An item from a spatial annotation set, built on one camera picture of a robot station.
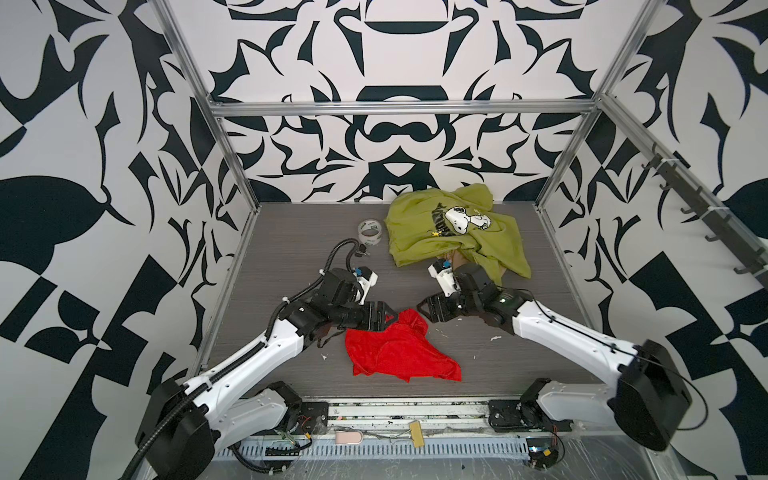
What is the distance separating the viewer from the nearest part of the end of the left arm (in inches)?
22.4

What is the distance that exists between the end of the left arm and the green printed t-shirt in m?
0.36

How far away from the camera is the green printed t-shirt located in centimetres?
99
